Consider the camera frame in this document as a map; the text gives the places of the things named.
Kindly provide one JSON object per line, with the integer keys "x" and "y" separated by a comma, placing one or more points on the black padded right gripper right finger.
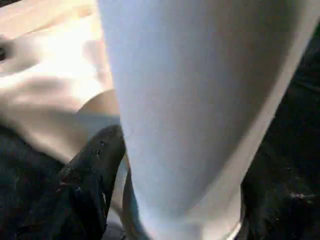
{"x": 280, "y": 190}

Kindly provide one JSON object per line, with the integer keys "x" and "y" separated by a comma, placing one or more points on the white plastic table leg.
{"x": 195, "y": 100}

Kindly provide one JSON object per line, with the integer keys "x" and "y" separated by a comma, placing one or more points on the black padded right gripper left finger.
{"x": 85, "y": 190}

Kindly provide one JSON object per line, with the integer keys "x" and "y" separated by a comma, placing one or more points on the black work mat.
{"x": 25, "y": 175}

